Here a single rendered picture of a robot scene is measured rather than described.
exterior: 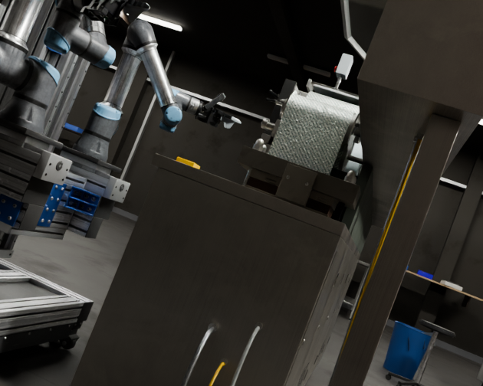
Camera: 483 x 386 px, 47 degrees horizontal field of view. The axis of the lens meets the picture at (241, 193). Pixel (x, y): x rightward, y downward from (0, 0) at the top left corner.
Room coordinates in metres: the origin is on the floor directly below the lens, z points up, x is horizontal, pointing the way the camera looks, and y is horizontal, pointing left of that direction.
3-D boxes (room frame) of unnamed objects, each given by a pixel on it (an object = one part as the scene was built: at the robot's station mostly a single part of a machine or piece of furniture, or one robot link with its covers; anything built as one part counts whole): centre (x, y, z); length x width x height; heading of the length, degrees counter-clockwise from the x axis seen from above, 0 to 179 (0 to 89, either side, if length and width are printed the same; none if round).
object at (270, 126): (2.08, -0.02, 1.05); 0.06 x 0.05 x 0.31; 75
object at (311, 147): (1.95, -0.15, 1.11); 0.23 x 0.01 x 0.18; 75
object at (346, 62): (2.56, -0.23, 1.66); 0.07 x 0.07 x 0.10; 75
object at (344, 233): (2.93, -0.34, 0.88); 2.52 x 0.66 x 0.04; 165
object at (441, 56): (2.55, -0.65, 1.29); 3.10 x 0.28 x 0.30; 165
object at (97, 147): (2.34, 0.66, 0.87); 0.15 x 0.15 x 0.10
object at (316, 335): (2.93, -0.35, 0.43); 2.52 x 0.64 x 0.86; 165
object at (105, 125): (2.35, 0.66, 0.98); 0.13 x 0.12 x 0.14; 12
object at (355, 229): (2.98, -0.67, 1.02); 2.24 x 0.04 x 0.24; 165
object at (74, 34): (1.60, 0.65, 1.12); 0.11 x 0.08 x 0.11; 140
